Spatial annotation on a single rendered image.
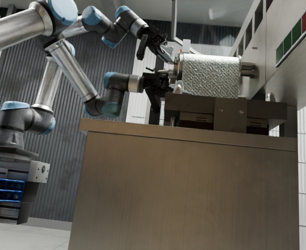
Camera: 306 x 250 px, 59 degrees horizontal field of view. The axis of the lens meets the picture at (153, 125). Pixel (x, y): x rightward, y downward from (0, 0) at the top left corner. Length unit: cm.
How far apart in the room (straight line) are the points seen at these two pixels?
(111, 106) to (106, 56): 375
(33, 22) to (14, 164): 63
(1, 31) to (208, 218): 82
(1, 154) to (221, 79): 101
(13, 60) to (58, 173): 212
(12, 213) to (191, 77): 94
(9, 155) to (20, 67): 392
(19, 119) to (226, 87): 95
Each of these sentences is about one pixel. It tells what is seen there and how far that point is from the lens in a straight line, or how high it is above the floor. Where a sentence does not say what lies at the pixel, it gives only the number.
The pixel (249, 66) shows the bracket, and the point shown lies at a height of 127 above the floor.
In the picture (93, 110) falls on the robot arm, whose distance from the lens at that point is 121.
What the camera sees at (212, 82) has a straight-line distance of 117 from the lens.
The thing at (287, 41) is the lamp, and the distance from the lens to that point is 96.
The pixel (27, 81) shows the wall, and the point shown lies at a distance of 506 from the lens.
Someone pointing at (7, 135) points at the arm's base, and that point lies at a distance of 140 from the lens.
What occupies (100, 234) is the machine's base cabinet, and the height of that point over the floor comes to 57.
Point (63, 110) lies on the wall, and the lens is 464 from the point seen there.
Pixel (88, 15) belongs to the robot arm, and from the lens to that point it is 125.
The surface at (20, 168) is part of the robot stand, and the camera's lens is 133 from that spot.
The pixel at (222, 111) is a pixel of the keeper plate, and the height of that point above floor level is 97.
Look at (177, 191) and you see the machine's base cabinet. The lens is 81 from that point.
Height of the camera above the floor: 71
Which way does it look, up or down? 13 degrees up
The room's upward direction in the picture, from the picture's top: 6 degrees clockwise
